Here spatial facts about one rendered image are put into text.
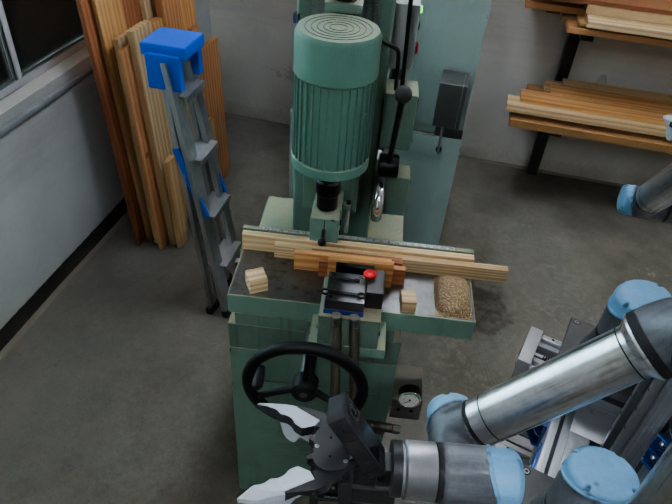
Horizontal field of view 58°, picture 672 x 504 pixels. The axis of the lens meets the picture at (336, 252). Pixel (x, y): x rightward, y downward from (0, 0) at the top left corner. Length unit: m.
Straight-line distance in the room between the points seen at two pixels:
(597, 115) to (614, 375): 2.56
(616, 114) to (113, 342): 2.58
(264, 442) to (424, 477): 1.18
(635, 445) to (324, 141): 0.86
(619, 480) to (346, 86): 0.84
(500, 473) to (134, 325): 2.10
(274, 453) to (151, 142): 1.47
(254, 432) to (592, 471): 1.07
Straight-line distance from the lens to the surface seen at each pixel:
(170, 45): 2.13
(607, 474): 1.14
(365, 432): 0.79
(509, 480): 0.83
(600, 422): 1.64
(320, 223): 1.45
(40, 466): 2.39
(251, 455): 2.02
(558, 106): 3.32
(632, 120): 3.40
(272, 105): 4.07
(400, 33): 1.56
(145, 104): 2.71
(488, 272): 1.59
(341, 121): 1.26
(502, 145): 3.91
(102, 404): 2.48
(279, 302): 1.47
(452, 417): 0.96
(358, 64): 1.22
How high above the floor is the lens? 1.93
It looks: 39 degrees down
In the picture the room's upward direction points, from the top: 5 degrees clockwise
